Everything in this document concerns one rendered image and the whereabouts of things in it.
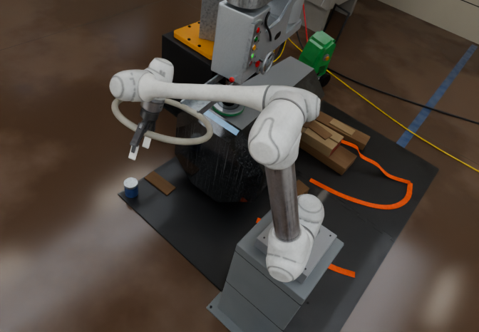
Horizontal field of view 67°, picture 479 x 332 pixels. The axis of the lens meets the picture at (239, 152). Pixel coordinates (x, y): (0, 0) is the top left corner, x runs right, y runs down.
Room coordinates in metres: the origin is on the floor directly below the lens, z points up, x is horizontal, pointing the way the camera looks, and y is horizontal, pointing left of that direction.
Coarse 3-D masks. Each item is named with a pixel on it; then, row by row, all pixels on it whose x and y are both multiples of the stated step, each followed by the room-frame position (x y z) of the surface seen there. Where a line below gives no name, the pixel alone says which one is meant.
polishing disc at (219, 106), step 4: (216, 104) 1.85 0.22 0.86; (220, 104) 1.86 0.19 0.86; (236, 104) 1.90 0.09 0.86; (216, 108) 1.82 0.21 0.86; (220, 108) 1.82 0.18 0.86; (224, 108) 1.83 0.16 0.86; (228, 108) 1.84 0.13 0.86; (232, 108) 1.85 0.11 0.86; (236, 108) 1.86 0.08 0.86; (240, 108) 1.87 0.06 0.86; (220, 112) 1.80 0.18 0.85; (224, 112) 1.80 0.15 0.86; (228, 112) 1.80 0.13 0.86; (232, 112) 1.81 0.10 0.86; (236, 112) 1.82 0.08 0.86
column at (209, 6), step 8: (208, 0) 2.76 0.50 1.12; (216, 0) 2.76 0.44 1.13; (208, 8) 2.76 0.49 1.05; (216, 8) 2.76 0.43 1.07; (200, 16) 2.76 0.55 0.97; (208, 16) 2.76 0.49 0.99; (216, 16) 2.76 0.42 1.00; (200, 24) 2.76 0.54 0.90; (208, 24) 2.76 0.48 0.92; (200, 32) 2.76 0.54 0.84; (208, 32) 2.76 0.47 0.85; (208, 40) 2.76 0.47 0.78
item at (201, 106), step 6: (216, 78) 1.81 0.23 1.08; (210, 84) 1.76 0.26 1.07; (216, 84) 1.80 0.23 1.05; (234, 84) 1.80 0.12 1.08; (180, 102) 1.50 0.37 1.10; (186, 102) 1.54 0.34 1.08; (192, 102) 1.58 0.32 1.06; (198, 102) 1.59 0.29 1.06; (204, 102) 1.60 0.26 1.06; (210, 102) 1.56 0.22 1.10; (216, 102) 1.62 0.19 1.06; (198, 108) 1.53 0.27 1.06; (204, 108) 1.51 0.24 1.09
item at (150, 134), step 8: (112, 104) 1.22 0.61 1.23; (176, 104) 1.49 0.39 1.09; (184, 104) 1.51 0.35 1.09; (192, 112) 1.47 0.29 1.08; (120, 120) 1.11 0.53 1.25; (128, 120) 1.11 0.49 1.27; (200, 120) 1.42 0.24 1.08; (208, 120) 1.41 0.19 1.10; (136, 128) 1.08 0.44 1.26; (208, 128) 1.32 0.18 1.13; (152, 136) 1.06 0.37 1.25; (160, 136) 1.07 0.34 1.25; (168, 136) 1.09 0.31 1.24; (208, 136) 1.23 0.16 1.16; (176, 144) 1.09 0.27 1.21; (184, 144) 1.10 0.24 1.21; (192, 144) 1.13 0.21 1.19
